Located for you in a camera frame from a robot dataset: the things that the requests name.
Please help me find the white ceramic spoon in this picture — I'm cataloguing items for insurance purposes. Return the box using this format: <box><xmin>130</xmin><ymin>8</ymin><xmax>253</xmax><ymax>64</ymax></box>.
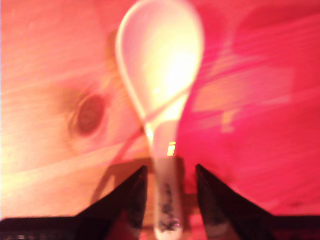
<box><xmin>115</xmin><ymin>0</ymin><xmax>205</xmax><ymax>240</ymax></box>

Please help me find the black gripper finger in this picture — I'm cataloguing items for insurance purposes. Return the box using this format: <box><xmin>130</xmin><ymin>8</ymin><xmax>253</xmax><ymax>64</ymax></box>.
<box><xmin>74</xmin><ymin>165</ymin><xmax>148</xmax><ymax>240</ymax></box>
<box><xmin>196</xmin><ymin>164</ymin><xmax>278</xmax><ymax>240</ymax></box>

